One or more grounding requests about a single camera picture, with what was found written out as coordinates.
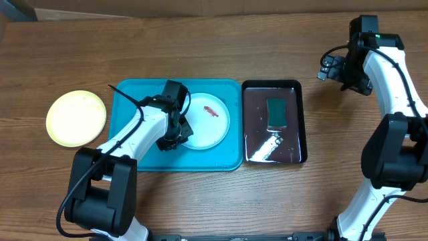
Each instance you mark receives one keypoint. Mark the yellow plate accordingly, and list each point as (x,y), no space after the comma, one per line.
(76,118)

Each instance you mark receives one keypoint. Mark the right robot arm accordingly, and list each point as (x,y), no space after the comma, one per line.
(394,160)

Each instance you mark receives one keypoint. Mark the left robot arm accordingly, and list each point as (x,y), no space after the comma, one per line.
(101,199)

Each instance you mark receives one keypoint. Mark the brown cardboard backdrop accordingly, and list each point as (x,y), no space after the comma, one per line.
(173,8)

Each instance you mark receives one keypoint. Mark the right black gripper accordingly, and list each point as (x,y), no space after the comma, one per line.
(365,87)

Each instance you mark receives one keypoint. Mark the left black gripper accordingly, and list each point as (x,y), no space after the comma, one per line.
(162,144)

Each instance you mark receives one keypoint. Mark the teal plastic tray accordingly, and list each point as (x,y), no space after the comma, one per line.
(226,156)

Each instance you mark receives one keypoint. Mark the black water tray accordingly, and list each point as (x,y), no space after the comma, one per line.
(273,146)

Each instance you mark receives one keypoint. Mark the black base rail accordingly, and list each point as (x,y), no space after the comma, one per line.
(296,236)

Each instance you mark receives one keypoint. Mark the light blue plate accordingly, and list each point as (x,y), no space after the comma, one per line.
(209,120)

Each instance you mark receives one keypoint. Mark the green sponge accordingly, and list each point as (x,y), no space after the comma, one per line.
(276,113)

